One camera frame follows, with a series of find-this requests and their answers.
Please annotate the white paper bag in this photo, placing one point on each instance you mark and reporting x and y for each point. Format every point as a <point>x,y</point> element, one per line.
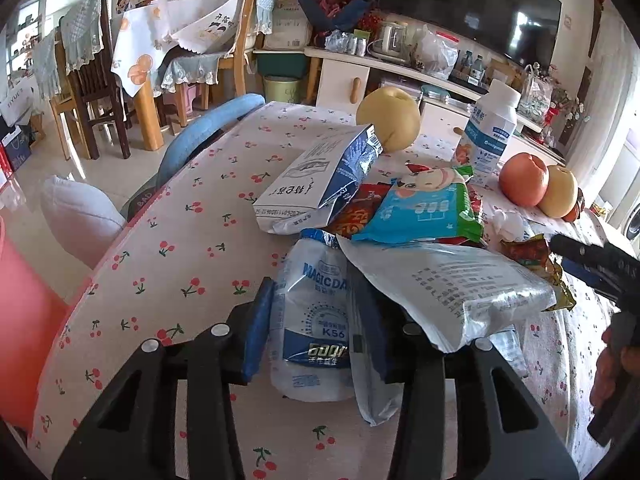
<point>17,105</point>

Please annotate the yellow red crinkled wrapper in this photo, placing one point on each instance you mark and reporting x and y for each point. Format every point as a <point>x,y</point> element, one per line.
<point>535,255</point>

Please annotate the dark blue gift bag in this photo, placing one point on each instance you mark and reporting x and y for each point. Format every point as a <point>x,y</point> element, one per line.
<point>17,150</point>

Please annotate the clear flower-print bag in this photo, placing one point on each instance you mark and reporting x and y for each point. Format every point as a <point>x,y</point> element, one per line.
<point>535,92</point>

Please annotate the clear plastic bag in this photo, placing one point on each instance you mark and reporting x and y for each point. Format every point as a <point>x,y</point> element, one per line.
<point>435,52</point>

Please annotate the pale grey pillow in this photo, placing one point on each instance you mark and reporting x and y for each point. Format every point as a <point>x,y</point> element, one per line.
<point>80,220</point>

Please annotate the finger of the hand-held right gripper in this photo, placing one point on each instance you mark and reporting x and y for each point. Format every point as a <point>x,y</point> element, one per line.
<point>575,247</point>
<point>592,275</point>

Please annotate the green waste bin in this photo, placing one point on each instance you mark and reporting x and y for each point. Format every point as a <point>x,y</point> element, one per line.
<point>281,90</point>

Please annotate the white sack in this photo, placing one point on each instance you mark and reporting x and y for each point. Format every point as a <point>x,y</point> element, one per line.
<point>287,25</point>

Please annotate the green storage box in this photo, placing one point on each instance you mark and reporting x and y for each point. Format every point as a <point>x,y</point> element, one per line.
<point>280,64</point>

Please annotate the light wooden blue-covered chair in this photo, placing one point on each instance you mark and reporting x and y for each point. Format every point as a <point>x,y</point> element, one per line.
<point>47,65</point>

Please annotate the pink plastic bucket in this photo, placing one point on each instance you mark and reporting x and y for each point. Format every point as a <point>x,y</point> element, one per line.
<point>25,330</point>

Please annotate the dark blue wrapped bouquet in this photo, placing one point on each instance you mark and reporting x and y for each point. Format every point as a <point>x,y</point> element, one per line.
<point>335,2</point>

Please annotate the white mesh food cover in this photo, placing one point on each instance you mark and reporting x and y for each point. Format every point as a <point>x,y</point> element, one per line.
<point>200,10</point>

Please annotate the light wooden lace-covered chair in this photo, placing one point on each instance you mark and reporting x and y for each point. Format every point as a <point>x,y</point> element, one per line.
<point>247,45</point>

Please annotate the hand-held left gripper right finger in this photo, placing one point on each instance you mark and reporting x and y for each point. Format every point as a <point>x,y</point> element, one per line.
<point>385,357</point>

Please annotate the white washing machine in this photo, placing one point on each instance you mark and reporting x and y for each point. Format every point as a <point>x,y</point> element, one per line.
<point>631,222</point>

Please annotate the red snack packet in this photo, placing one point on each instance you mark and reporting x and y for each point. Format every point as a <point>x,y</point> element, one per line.
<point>357,210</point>

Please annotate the red gift box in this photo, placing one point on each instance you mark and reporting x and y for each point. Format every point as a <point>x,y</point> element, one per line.
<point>5,170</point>

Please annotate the red apple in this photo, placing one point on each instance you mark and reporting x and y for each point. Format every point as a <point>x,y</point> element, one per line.
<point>522,180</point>

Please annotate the yellow apple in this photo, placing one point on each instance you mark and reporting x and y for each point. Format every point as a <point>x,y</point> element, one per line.
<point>559,192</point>

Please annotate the dark red fruit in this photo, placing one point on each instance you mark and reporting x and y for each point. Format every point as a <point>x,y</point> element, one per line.
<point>576,207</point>

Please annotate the large grey printed pouch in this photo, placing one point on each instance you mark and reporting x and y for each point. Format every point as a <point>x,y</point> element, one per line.
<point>450,285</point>

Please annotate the white television cabinet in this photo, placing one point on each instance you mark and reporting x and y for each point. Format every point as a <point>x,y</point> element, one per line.
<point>340,80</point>

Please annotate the large yellow pear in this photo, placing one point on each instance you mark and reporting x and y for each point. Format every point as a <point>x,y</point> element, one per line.
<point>392,115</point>

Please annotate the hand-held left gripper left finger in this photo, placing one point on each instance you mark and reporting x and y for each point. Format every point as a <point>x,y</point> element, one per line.
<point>260,330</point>

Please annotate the light blue cartoon snack packet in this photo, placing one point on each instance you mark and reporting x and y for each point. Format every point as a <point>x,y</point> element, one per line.
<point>425,210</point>

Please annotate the white and blue carton bag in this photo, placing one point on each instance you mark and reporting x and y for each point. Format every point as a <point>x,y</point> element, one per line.
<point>310,180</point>

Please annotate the white yoghurt bottle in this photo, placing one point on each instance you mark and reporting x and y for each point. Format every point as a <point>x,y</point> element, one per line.
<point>487,135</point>

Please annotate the glass kettle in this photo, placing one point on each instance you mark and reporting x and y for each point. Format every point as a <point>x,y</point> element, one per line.
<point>392,40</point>

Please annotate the white blue-label pouch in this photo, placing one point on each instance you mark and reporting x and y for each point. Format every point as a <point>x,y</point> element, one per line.
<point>312,310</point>

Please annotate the person's right hand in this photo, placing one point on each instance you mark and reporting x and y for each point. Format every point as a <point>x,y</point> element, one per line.
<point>605,365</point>

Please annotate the dark wooden chair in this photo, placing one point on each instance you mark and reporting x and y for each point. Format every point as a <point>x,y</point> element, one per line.
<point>95,85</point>

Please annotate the black television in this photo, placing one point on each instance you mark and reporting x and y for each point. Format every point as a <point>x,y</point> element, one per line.
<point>465,5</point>

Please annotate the blue chair back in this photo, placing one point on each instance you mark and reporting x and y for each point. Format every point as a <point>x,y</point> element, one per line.
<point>200,130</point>

